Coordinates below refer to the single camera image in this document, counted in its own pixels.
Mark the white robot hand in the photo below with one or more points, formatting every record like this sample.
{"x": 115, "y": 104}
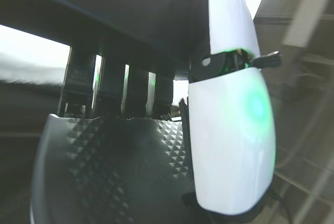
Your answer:
{"x": 229, "y": 135}

